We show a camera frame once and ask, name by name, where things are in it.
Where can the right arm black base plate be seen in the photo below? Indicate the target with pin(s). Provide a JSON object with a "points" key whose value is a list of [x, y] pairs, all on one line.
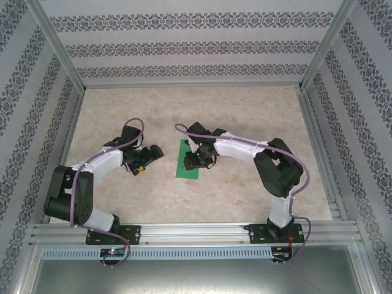
{"points": [[255, 234]]}

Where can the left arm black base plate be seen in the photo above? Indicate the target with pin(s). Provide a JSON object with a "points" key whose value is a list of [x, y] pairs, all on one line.
{"points": [[133, 234]]}

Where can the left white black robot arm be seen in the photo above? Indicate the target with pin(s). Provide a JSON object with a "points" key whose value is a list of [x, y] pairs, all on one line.
{"points": [[101, 162]]}

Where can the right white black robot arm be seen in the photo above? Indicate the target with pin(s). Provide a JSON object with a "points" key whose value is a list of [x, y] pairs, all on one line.
{"points": [[239, 150]]}

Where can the aluminium frame post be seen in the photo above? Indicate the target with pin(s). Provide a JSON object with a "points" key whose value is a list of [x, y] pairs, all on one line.
{"points": [[326, 46], [58, 46]]}

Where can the aluminium mounting rail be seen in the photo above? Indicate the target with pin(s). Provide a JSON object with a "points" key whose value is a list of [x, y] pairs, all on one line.
{"points": [[196, 231]]}

